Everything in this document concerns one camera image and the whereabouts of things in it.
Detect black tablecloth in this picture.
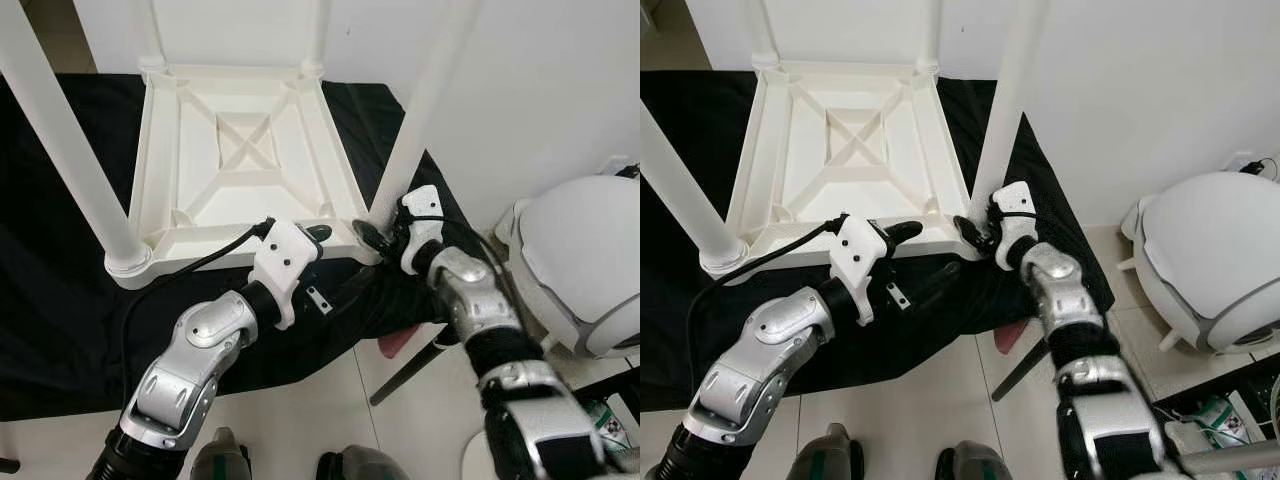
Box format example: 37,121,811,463
640,70,1116,411
0,72,516,421

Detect grey metal bar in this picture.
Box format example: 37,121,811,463
1180,445,1280,476

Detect green white device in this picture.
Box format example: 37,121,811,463
1180,395,1251,451
590,398,641,456

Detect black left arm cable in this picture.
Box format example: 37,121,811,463
685,213,851,396
120,217,276,401

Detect black flat box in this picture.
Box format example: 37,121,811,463
585,385,641,471
1150,360,1280,461

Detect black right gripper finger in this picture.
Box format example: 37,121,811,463
353,222,394,262
952,216,990,257

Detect silver robot left leg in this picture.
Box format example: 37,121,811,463
190,428,251,480
795,425,861,480

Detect white plastic table top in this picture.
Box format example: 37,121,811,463
700,58,986,286
108,60,386,291

